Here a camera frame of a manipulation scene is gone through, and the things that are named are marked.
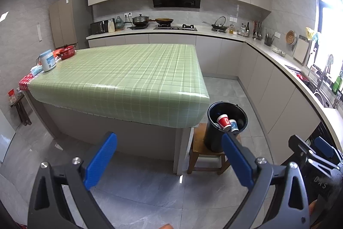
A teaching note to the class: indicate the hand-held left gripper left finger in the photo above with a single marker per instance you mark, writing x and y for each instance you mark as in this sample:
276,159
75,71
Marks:
100,159

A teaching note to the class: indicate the orange plastic bag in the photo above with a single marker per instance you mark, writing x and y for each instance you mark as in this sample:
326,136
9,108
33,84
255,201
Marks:
56,52

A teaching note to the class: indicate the black built-in oven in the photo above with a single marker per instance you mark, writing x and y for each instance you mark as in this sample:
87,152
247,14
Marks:
319,137

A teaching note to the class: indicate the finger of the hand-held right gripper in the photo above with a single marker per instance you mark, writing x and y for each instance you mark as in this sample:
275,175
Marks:
324,147
313,156

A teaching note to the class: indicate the white wall socket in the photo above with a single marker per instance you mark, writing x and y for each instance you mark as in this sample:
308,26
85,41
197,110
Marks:
127,14

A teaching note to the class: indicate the utensil holder with utensils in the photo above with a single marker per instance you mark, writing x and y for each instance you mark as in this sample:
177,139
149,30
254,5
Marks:
257,33

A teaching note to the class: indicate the black wok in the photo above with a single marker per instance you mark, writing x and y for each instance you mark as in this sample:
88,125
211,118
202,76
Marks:
164,21

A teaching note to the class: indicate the green checked tablecloth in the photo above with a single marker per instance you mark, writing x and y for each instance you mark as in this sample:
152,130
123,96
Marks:
120,78

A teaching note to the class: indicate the grey table base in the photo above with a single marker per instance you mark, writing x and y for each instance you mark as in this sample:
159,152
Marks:
120,140

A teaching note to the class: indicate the red patterned cloth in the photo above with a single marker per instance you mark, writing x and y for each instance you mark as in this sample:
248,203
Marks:
26,82

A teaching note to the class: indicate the pan with glass lid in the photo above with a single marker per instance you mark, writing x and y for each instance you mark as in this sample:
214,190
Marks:
219,26

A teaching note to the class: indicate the black induction cooker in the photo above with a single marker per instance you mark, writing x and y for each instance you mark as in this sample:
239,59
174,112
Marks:
136,27

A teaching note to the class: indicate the white wall note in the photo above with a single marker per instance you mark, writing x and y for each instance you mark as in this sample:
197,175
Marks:
39,31

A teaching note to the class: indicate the green ceramic vase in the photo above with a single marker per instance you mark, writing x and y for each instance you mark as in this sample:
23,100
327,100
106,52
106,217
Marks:
119,24

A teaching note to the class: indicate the black plastic bucket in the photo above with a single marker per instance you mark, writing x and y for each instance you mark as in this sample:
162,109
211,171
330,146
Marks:
211,140

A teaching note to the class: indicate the metal kitchen faucet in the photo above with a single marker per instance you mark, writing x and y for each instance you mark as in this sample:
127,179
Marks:
325,68

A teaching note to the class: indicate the beige refrigerator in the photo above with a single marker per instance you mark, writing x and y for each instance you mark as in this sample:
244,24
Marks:
67,22

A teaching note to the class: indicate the white cutting board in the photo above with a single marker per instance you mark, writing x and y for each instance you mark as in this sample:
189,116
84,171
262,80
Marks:
300,50

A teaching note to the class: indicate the black gas hob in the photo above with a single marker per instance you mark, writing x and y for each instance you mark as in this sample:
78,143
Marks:
175,27

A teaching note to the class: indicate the dark glass bottle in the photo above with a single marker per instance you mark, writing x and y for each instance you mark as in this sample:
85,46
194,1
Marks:
247,30

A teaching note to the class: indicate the blue patterned paper cup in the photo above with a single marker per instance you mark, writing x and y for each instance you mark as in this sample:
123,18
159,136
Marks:
233,125

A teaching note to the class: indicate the black lidded pan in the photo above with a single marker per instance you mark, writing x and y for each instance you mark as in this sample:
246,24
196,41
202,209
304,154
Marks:
140,20

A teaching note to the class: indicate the black knife holder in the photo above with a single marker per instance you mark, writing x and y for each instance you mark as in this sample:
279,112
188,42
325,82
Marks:
268,41

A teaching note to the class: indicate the person's left hand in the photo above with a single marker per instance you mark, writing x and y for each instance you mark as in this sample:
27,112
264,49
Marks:
166,226

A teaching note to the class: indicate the wooden stool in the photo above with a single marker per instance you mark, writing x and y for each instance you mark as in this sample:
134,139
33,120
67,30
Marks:
198,145

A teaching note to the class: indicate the black microwave oven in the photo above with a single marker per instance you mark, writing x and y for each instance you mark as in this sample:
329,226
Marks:
97,27

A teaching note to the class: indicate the dark wooden bench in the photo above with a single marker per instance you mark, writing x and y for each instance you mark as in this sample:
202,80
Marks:
21,111

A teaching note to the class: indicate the white dish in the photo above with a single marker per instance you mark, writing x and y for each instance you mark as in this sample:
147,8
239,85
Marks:
278,51

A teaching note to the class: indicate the white plastic jug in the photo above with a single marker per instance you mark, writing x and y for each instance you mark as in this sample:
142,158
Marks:
111,26

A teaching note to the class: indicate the grey kitchen counter cabinets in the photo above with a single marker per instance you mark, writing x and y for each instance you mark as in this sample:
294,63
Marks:
268,76

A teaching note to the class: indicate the white blue rice cooker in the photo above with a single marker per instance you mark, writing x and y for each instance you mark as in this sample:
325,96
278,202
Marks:
47,61

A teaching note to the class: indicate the round bamboo strainer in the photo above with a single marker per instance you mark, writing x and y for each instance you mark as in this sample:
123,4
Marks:
290,36

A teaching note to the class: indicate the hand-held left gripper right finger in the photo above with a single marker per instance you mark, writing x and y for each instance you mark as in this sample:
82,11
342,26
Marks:
238,162

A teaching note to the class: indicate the blue tissue pack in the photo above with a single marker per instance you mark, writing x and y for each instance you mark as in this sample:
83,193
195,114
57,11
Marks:
36,70

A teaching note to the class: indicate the green dish soap bottle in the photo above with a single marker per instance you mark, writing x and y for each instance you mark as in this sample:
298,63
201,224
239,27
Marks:
337,84

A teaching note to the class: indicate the yellow rubber gloves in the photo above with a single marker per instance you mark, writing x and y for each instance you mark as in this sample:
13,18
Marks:
312,34

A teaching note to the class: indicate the red enamel pot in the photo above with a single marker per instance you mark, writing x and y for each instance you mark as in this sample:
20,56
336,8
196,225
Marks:
67,52

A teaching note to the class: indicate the kitchen sink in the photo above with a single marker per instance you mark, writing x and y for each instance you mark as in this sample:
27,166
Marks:
319,92

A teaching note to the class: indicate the kitchen window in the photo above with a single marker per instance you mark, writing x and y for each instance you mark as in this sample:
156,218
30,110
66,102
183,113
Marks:
329,17

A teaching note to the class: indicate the red paper cup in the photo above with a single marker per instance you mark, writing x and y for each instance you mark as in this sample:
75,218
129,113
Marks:
222,121

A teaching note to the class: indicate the yellow oil bottle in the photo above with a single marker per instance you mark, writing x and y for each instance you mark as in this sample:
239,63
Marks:
231,30

